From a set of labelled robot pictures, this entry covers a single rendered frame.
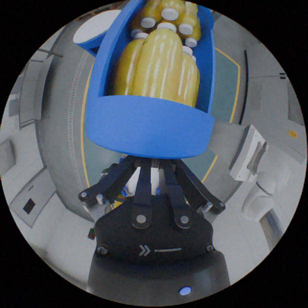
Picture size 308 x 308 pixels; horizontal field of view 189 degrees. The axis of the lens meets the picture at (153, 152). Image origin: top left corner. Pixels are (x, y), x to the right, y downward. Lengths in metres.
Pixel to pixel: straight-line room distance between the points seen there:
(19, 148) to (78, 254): 4.08
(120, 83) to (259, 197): 0.69
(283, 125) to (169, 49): 1.65
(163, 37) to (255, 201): 0.68
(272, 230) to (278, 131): 1.32
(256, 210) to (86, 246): 4.87
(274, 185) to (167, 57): 0.61
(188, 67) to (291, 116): 1.65
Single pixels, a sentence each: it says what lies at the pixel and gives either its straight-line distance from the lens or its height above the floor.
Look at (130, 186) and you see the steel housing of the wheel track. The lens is 0.59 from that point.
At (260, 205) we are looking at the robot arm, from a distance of 0.61.
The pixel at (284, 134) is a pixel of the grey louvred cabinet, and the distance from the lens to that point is 1.66.
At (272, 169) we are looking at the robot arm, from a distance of 0.59.
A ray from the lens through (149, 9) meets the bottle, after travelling 0.39.
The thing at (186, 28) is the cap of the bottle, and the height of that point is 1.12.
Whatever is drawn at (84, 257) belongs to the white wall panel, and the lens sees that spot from 4.87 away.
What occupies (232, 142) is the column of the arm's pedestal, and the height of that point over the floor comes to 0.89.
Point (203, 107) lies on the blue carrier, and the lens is 0.27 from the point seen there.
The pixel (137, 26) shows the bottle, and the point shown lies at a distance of 0.41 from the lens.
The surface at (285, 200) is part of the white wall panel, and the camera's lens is 2.84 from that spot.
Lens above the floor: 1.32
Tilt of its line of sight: 65 degrees down
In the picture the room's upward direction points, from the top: 180 degrees counter-clockwise
